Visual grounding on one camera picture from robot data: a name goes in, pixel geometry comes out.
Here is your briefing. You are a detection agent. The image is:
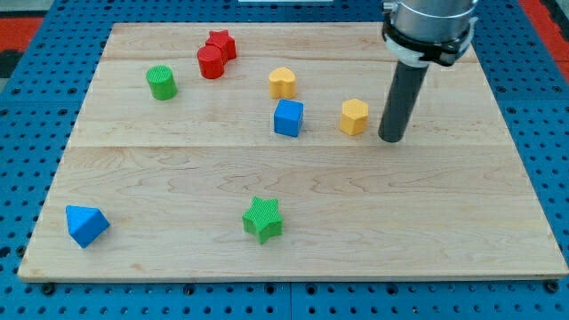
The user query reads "black and white clamp collar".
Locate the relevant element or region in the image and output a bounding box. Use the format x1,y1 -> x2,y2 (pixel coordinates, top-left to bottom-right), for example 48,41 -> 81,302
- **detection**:
382,18 -> 477,68

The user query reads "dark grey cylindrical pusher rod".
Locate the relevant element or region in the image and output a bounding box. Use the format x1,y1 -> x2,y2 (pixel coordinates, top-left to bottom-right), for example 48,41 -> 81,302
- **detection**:
378,61 -> 428,143

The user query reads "yellow hexagon block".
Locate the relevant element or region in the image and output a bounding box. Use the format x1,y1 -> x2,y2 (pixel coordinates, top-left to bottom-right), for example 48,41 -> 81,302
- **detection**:
340,99 -> 369,136

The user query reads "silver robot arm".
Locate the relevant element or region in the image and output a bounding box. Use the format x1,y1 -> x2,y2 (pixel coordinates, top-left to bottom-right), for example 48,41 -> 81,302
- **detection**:
378,0 -> 477,143

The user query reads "blue cube block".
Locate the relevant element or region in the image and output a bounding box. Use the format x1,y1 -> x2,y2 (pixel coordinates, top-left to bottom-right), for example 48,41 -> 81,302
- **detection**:
273,99 -> 304,137

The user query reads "yellow heart block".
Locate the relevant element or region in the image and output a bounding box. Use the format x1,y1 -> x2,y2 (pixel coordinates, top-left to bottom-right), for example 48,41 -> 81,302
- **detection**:
268,67 -> 297,99

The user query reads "light wooden board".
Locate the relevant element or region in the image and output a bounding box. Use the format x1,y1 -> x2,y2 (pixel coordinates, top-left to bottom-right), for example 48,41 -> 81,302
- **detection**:
18,23 -> 568,283

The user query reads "red star block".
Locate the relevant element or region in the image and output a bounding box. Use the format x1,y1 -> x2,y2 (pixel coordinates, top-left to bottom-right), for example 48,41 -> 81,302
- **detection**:
205,29 -> 236,64

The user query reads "red cylinder block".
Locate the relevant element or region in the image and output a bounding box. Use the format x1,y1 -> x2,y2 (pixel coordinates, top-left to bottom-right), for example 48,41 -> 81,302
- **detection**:
196,45 -> 224,79

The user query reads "green star block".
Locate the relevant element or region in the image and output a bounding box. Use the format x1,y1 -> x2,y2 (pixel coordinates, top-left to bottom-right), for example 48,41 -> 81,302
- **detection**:
242,196 -> 283,244

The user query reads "green cylinder block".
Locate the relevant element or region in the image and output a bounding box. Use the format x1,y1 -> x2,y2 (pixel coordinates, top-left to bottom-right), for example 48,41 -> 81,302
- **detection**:
146,65 -> 178,100

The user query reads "blue triangle block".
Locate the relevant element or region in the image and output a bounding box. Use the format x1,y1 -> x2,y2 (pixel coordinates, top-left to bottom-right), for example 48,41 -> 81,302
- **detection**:
65,205 -> 110,249

